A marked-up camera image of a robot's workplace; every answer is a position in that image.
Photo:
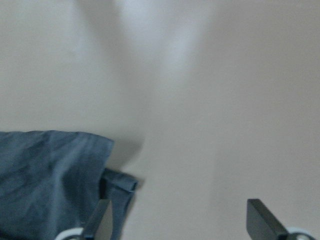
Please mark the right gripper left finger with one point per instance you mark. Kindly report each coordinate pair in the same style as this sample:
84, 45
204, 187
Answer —
98, 227

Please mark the black graphic t-shirt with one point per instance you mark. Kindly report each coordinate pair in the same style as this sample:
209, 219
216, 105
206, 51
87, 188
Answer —
51, 181

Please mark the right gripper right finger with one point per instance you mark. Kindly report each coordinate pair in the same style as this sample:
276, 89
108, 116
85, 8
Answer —
261, 224

